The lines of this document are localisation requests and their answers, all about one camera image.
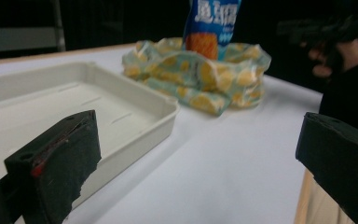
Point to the white plastic tray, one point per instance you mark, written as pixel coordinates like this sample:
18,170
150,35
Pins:
74,102

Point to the blue orange snack packet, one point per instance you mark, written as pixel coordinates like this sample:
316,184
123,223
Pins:
211,25

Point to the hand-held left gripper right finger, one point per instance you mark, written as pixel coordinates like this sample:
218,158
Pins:
341,155

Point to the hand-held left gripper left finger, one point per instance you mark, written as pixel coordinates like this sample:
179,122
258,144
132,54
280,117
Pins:
59,165

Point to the clear yellow-print snack packets bag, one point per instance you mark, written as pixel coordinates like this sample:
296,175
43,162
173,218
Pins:
195,77

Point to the grey metal stand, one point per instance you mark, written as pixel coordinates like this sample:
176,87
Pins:
21,34

